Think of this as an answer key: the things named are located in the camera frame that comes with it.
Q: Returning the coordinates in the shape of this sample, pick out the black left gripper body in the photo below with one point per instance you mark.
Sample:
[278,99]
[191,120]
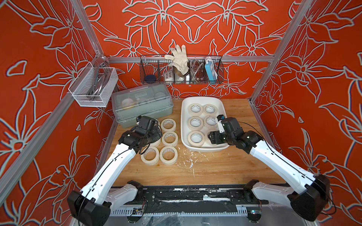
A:
[157,139]

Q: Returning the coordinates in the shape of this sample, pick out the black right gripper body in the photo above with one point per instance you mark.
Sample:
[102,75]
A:
[218,139]

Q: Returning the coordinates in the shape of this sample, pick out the beige tape roll two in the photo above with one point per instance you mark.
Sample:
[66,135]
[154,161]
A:
[156,143]

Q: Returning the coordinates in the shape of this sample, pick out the beige tape roll three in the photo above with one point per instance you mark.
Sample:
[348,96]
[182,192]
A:
[150,156]

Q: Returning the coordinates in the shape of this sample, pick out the beige tape roll four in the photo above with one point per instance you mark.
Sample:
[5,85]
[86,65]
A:
[195,123]

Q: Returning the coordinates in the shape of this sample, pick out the beige tape roll one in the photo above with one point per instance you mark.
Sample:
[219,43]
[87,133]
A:
[168,125]

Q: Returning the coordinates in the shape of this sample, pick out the beige tape roll nine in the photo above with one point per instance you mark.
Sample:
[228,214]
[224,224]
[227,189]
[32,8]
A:
[163,152]

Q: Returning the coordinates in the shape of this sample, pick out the beige tape roll ten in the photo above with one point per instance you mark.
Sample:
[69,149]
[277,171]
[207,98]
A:
[210,121]

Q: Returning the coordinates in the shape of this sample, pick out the beige tape roll eleven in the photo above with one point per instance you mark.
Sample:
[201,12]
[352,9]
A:
[196,139]

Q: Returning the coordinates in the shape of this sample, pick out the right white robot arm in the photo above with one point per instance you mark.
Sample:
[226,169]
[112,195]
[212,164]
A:
[307,193]

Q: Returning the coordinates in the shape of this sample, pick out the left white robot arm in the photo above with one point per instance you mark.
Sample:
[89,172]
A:
[93,205]

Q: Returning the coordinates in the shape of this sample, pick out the beige tape roll eight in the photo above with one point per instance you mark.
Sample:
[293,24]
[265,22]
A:
[170,138]

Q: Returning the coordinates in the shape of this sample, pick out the beige tape roll six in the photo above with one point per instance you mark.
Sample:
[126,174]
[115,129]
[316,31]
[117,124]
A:
[210,109]

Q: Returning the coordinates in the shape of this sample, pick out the grey lidded storage box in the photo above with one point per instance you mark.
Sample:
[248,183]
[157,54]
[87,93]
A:
[153,100]

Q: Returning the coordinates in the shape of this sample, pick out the beige tape roll five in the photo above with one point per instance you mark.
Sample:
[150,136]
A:
[195,109]

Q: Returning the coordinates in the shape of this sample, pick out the blue box in basket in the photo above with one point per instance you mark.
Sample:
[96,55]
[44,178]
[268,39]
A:
[210,70]

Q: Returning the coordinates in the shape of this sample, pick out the white plastic tray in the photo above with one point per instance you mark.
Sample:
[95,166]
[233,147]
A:
[185,130]

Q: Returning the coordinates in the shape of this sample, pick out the dark blue round lid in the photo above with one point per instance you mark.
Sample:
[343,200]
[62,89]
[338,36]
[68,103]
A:
[150,79]

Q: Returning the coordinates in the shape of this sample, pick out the white power strip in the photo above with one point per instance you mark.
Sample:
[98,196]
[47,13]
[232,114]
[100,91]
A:
[169,76]

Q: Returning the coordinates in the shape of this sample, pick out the white work glove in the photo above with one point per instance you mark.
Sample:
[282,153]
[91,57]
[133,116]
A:
[178,59]

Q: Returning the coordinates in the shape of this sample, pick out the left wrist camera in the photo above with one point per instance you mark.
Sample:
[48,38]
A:
[145,124]

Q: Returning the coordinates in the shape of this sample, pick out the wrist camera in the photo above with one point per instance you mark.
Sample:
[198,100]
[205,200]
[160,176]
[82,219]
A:
[145,124]
[229,127]

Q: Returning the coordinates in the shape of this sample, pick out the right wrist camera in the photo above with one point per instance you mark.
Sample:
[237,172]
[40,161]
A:
[229,127]

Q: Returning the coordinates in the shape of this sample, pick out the black wire basket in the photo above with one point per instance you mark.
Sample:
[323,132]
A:
[196,69]

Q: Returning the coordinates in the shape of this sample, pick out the white wire basket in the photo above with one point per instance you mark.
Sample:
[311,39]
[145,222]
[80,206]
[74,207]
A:
[94,86]

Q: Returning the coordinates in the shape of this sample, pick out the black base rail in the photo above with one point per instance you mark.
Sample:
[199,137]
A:
[193,200]

